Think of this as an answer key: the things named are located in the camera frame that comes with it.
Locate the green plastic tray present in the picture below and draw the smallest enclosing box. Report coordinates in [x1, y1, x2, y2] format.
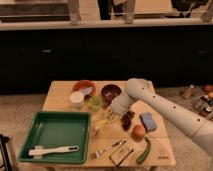
[18, 111, 91, 164]

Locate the green cup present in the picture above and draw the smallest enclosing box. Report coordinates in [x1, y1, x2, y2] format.
[89, 96, 102, 111]

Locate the white cup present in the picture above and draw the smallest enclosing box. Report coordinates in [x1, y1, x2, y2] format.
[69, 91, 84, 107]

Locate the orange peach fruit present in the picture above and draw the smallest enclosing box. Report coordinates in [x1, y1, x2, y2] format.
[132, 125, 146, 141]

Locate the bunch of dark grapes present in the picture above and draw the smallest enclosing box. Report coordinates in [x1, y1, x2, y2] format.
[121, 111, 135, 131]

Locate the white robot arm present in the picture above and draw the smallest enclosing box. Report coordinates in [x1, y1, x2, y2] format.
[110, 78, 213, 157]

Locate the white spatula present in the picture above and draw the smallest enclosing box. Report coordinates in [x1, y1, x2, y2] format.
[28, 146, 80, 156]

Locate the green cucumber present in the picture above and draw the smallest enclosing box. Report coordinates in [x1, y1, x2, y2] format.
[136, 138, 151, 164]

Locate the silver fork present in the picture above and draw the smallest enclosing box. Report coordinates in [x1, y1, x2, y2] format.
[90, 140, 126, 159]

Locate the brown rectangular box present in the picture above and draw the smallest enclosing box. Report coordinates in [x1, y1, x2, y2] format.
[109, 142, 134, 167]

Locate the blue sponge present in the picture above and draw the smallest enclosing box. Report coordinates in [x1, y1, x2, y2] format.
[140, 112, 157, 132]

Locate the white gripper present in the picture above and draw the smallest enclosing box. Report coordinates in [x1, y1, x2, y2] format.
[105, 92, 134, 122]

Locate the dark brown bowl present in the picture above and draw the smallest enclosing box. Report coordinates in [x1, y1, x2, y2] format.
[101, 84, 122, 103]

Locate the yellow banana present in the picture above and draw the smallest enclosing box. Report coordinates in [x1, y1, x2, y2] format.
[92, 118, 115, 130]

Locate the orange bowl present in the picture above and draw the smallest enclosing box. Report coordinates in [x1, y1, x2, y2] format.
[72, 80, 96, 98]

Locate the wooden table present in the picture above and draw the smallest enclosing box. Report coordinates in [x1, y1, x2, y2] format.
[19, 80, 177, 168]

